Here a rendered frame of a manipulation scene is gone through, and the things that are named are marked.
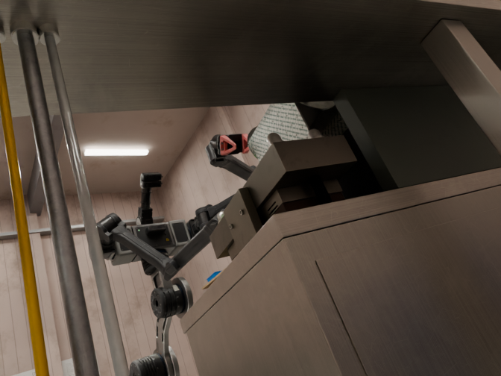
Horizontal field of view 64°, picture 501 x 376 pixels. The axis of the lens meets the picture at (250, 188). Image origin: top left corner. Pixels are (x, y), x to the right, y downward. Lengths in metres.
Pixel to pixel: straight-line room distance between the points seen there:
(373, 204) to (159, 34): 0.43
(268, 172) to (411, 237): 0.26
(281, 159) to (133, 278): 8.33
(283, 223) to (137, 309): 8.20
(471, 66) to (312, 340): 0.54
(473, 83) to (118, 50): 0.59
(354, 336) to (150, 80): 0.47
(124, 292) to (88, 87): 8.23
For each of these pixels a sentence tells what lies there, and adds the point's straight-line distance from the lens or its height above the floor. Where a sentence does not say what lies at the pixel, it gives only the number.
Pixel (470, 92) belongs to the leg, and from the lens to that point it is 0.83.
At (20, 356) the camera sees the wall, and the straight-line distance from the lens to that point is 8.22.
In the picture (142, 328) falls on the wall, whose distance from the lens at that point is 8.68.
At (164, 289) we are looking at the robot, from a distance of 1.99.
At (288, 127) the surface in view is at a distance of 0.99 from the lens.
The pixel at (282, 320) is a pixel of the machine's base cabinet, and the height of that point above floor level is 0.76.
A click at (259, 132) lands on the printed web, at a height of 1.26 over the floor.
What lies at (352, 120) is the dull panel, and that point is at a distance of 0.85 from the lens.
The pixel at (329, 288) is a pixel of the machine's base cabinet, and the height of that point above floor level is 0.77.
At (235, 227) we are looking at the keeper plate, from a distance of 0.82.
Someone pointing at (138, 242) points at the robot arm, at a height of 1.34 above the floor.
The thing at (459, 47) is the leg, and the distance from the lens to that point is 0.84.
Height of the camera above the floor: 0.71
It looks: 23 degrees up
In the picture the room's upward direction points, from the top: 22 degrees counter-clockwise
